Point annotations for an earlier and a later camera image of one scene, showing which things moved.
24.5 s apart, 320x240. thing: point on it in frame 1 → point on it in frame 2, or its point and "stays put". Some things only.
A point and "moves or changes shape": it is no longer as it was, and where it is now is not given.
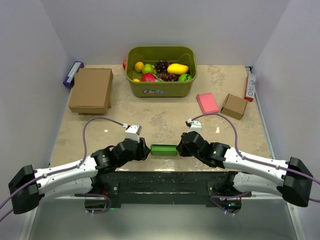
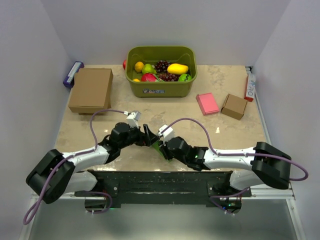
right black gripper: (181, 150) → (164, 150)
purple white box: (69, 81) stays put
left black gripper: (143, 150) → (146, 140)
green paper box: (163, 150) moves or changes shape
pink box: (207, 103) stays put
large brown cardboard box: (91, 91) stays put
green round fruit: (184, 77) stays put
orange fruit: (139, 66) stays put
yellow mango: (177, 68) stays put
